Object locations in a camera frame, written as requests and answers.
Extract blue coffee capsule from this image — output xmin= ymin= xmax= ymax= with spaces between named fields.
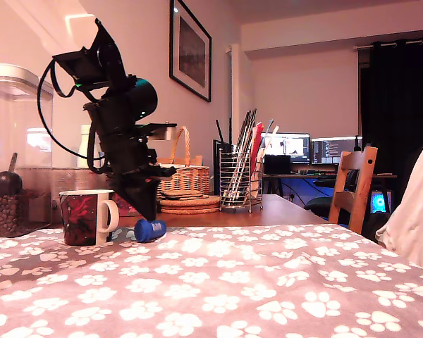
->
xmin=133 ymin=218 xmax=167 ymax=244

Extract floral tissue box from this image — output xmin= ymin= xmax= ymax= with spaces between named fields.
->
xmin=111 ymin=192 xmax=142 ymax=216

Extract square cork coasters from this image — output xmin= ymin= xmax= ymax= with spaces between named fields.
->
xmin=160 ymin=189 xmax=204 ymax=200

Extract white slim bottle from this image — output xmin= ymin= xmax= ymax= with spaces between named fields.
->
xmin=77 ymin=123 xmax=93 ymax=168

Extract round cork trivet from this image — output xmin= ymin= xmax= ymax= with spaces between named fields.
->
xmin=159 ymin=206 xmax=221 ymax=215
xmin=157 ymin=195 xmax=221 ymax=209

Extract white mug with red flowers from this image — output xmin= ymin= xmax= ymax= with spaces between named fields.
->
xmin=59 ymin=189 xmax=120 ymax=246

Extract black router with antennas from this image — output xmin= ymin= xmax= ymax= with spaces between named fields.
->
xmin=211 ymin=118 xmax=238 ymax=196

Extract clear storage container, white lid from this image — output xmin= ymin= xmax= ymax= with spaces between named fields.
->
xmin=0 ymin=63 xmax=54 ymax=237

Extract grey paw-print cloth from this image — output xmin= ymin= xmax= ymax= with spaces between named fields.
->
xmin=0 ymin=223 xmax=423 ymax=338

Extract dark metal rod utensil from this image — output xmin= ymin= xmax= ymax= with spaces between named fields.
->
xmin=227 ymin=108 xmax=257 ymax=207
xmin=231 ymin=111 xmax=250 ymax=198

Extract red flat utensil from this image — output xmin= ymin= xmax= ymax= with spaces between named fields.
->
xmin=250 ymin=121 xmax=264 ymax=170

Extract black framed picture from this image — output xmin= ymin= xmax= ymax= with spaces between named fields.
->
xmin=168 ymin=0 xmax=212 ymax=103

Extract dark brown scoop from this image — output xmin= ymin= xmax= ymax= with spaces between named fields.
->
xmin=0 ymin=152 xmax=24 ymax=196

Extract small black box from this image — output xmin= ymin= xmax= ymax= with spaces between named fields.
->
xmin=263 ymin=155 xmax=291 ymax=176

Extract brown pellets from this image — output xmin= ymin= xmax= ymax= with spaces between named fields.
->
xmin=0 ymin=192 xmax=39 ymax=237

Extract monitor with bright screen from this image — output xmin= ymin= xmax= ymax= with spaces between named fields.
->
xmin=260 ymin=132 xmax=311 ymax=164

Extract backlit keyboard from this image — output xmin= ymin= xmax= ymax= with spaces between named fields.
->
xmin=290 ymin=168 xmax=338 ymax=176

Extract dark green office chair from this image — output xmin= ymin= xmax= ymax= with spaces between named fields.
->
xmin=303 ymin=196 xmax=333 ymax=221

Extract monitor with dark screen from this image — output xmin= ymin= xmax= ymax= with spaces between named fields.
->
xmin=310 ymin=136 xmax=362 ymax=165

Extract wooden chair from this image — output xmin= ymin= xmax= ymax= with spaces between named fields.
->
xmin=328 ymin=146 xmax=379 ymax=235

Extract computer case with lit fan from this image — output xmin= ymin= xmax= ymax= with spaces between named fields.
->
xmin=369 ymin=191 xmax=392 ymax=215

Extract dark desk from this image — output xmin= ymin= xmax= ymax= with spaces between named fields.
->
xmin=262 ymin=171 xmax=398 ymax=208

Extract white curtain rod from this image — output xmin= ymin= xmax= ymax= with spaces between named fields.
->
xmin=352 ymin=38 xmax=423 ymax=53

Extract black curtain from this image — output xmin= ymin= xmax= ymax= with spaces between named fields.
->
xmin=358 ymin=37 xmax=423 ymax=244

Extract beige garment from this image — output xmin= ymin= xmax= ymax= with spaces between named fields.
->
xmin=374 ymin=137 xmax=423 ymax=274

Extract wicker basket with handle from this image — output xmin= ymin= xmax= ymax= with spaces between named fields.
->
xmin=146 ymin=125 xmax=212 ymax=200

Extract pale grey camera box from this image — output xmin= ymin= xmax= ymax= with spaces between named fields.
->
xmin=137 ymin=122 xmax=178 ymax=142

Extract chrome wire utensil rack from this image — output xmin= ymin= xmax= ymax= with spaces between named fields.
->
xmin=218 ymin=147 xmax=264 ymax=214

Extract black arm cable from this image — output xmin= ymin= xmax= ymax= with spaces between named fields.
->
xmin=37 ymin=58 xmax=106 ymax=174
xmin=51 ymin=63 xmax=92 ymax=101

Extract grey utensil handle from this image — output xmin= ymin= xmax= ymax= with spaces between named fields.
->
xmin=262 ymin=118 xmax=274 ymax=150

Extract pale wooden utensil handle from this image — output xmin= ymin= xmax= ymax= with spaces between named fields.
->
xmin=259 ymin=125 xmax=280 ymax=160

